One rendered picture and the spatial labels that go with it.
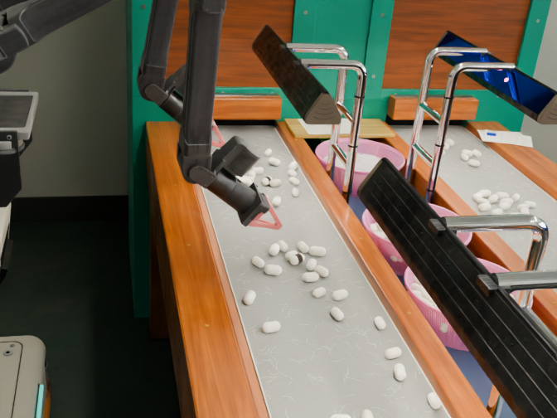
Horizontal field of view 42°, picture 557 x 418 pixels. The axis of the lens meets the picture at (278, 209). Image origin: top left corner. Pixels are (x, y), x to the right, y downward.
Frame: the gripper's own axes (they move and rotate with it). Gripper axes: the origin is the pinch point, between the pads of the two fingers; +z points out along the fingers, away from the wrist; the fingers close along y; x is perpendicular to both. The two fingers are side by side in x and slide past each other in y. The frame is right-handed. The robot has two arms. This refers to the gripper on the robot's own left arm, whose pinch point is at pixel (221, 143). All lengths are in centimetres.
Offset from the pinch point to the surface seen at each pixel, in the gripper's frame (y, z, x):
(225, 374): -81, -3, 14
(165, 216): -22.6, -6.5, 17.6
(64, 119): 124, -10, 59
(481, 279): -108, -6, -29
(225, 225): -23.0, 6.0, 10.2
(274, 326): -67, 7, 7
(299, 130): 31.0, 28.1, -13.0
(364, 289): -54, 25, -6
